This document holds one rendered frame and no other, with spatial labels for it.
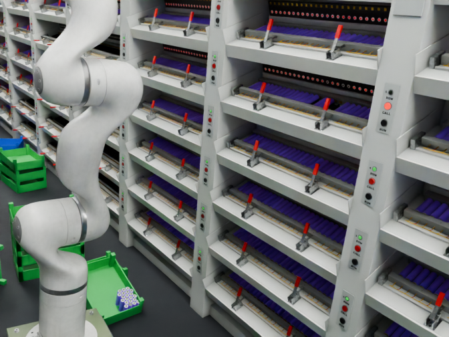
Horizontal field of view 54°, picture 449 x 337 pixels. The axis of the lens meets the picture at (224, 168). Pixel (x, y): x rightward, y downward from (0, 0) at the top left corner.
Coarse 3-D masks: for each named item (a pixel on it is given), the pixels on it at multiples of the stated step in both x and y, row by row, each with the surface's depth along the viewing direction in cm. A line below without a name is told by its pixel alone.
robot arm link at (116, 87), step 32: (96, 64) 89; (128, 64) 95; (96, 96) 89; (128, 96) 94; (64, 128) 97; (96, 128) 96; (64, 160) 97; (96, 160) 100; (96, 192) 106; (96, 224) 110
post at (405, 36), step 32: (416, 32) 100; (448, 32) 106; (384, 64) 107; (416, 96) 106; (384, 160) 111; (384, 192) 112; (352, 224) 122; (384, 256) 123; (352, 288) 125; (352, 320) 127
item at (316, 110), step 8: (240, 88) 159; (248, 88) 157; (256, 96) 154; (264, 96) 150; (272, 96) 147; (280, 96) 146; (280, 104) 146; (288, 104) 142; (296, 104) 139; (304, 104) 138; (312, 112) 134; (320, 112) 133; (328, 112) 130; (336, 112) 129; (336, 120) 129; (344, 120) 127; (352, 120) 124; (360, 120) 122
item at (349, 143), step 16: (240, 80) 161; (256, 80) 166; (288, 80) 154; (224, 96) 159; (352, 96) 135; (368, 96) 131; (224, 112) 160; (240, 112) 152; (256, 112) 145; (272, 112) 143; (288, 112) 140; (304, 112) 138; (272, 128) 142; (288, 128) 136; (304, 128) 130; (336, 128) 126; (320, 144) 128; (336, 144) 123; (352, 144) 118
